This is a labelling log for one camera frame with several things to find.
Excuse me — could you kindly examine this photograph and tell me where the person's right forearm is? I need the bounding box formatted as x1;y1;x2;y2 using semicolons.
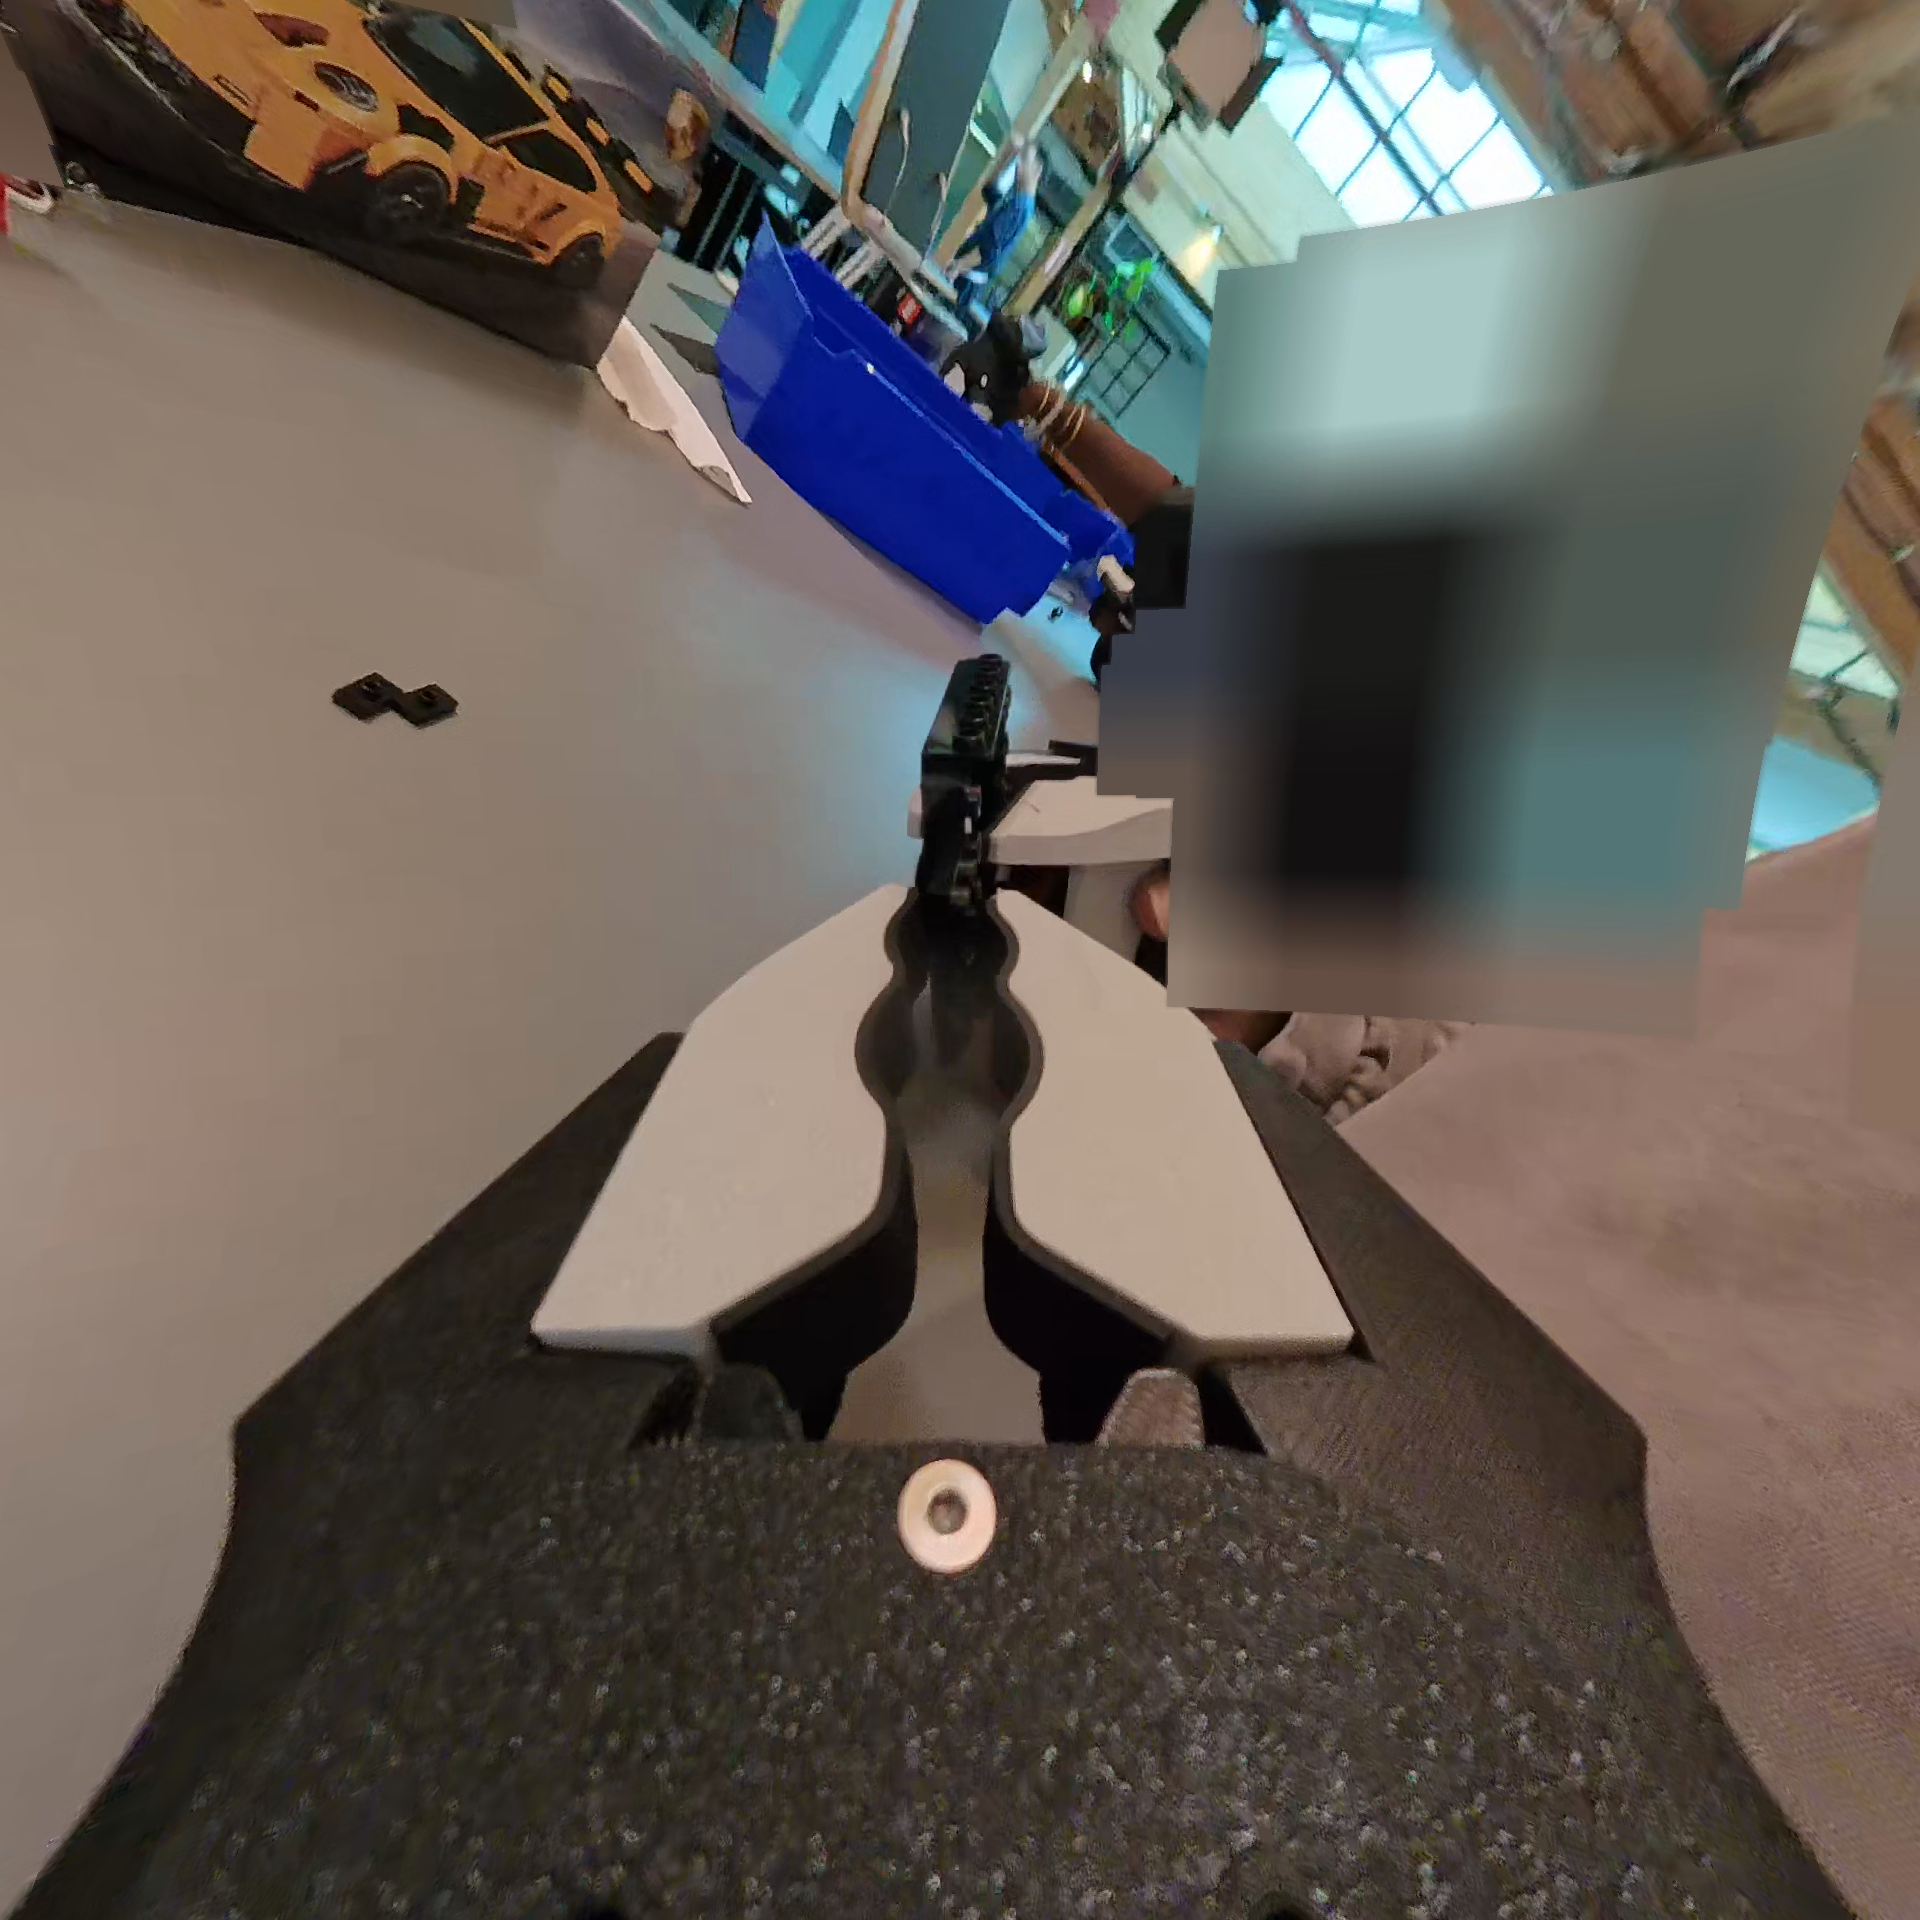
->
1276;1012;1489;1127

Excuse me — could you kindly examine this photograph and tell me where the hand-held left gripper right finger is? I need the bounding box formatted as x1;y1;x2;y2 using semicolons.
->
984;889;1360;1366

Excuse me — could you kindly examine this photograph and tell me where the studio light panel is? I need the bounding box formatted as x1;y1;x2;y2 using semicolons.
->
1162;0;1285;128

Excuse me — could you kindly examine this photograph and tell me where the toy car box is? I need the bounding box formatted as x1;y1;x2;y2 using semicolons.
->
47;0;669;361

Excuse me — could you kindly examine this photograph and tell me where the torn white paper bag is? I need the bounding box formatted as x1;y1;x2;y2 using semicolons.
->
596;317;752;504

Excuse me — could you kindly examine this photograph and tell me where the black brick plate assembly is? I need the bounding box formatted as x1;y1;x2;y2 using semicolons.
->
908;656;1021;1051

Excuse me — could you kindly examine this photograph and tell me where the blue plastic bin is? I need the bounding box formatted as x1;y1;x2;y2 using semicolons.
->
716;221;1135;623

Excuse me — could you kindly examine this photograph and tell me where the grey slanted board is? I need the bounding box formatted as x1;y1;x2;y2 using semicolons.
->
840;0;1015;243

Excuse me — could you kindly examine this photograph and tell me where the green plant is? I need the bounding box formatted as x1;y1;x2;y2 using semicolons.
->
1065;246;1164;337

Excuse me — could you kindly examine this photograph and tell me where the another person's forearm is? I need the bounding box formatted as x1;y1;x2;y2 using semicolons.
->
1020;381;1187;512

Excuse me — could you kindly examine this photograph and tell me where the grey desk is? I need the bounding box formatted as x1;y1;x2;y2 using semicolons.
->
0;195;1187;1876

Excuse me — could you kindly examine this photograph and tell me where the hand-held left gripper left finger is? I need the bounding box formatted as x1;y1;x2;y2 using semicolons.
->
529;886;922;1364

